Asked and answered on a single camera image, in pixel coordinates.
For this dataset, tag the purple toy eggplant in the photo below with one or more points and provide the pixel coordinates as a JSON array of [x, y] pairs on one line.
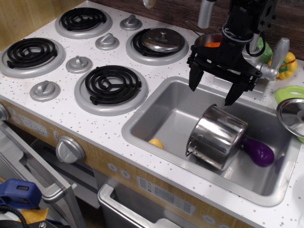
[[261, 154]]

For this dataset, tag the silver stove knob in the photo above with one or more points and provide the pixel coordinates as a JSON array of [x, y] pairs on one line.
[[131, 23], [107, 42], [44, 91], [79, 65]]

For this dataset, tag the silver toy faucet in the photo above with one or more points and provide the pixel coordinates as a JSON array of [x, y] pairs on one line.
[[262, 83]]

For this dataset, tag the orange toy vegetable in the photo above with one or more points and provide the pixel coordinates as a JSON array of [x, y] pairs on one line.
[[212, 44]]

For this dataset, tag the small steel saucepan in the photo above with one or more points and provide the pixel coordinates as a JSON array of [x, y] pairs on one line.
[[204, 38]]

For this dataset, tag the silver stove knob top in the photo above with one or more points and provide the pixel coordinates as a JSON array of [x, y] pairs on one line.
[[131, 23]]

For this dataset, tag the yellow toy corn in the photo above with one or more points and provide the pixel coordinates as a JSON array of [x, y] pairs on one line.
[[156, 142]]

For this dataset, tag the black coil burner back left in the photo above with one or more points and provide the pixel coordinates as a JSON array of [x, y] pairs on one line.
[[80, 19]]

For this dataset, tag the grey plastic sink basin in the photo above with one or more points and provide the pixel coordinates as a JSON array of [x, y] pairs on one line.
[[171, 112]]

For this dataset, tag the steel lid at right edge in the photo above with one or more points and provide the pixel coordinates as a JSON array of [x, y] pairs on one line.
[[290, 113]]

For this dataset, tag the green toy vegetable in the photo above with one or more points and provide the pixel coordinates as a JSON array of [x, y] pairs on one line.
[[266, 56]]

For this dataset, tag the grey dishwasher door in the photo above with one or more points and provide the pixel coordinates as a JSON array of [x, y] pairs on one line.
[[124, 208]]

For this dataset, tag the black coil burner front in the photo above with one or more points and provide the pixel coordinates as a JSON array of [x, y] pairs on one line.
[[112, 85]]

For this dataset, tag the grey oven door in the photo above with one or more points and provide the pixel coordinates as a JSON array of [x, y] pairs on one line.
[[18, 160]]

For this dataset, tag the silver stove knob centre left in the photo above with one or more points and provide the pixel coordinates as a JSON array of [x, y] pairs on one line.
[[79, 65]]

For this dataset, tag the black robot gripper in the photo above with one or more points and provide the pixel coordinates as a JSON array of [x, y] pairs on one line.
[[226, 62]]

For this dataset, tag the silver knob at left edge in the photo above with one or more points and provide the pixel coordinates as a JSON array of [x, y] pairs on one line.
[[4, 114]]

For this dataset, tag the blue clamp tool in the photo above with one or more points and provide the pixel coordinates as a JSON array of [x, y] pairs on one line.
[[20, 194]]

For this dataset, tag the black coil burner far left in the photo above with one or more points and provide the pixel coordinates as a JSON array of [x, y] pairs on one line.
[[31, 52]]

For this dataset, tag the silver stove knob front left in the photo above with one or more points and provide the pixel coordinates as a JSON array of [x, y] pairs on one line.
[[44, 91]]

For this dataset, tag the yellow toy bell pepper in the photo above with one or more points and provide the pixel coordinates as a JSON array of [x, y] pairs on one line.
[[288, 67]]

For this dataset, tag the silver oven dial knob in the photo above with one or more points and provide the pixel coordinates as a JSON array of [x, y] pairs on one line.
[[68, 150]]

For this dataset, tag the silver faucet handle lever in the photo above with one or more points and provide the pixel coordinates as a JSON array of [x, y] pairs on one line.
[[279, 53]]

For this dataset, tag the black coil burner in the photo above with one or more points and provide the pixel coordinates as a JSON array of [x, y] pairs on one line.
[[80, 19], [112, 85], [31, 52], [143, 50]]

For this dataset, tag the silver stove knob middle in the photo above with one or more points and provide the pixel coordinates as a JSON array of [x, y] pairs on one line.
[[107, 42]]

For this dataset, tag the stainless steel pot lid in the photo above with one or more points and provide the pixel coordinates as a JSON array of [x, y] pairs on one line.
[[163, 40]]

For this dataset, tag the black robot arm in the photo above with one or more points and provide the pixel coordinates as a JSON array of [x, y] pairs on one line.
[[258, 14]]

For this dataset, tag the black coil burner back right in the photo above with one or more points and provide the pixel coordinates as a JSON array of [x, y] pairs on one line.
[[143, 50]]

